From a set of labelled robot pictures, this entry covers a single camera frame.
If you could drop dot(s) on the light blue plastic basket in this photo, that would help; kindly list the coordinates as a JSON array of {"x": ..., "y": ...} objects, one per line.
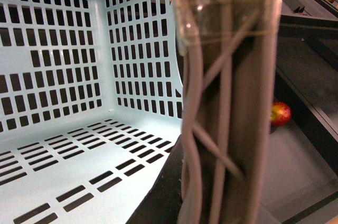
[{"x": 91, "y": 107}]

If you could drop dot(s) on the brown basket handle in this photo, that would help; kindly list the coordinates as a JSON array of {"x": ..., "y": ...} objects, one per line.
[{"x": 229, "y": 53}]

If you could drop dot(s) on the red yellow apple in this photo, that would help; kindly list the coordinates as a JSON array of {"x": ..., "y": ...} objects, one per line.
[{"x": 280, "y": 114}]

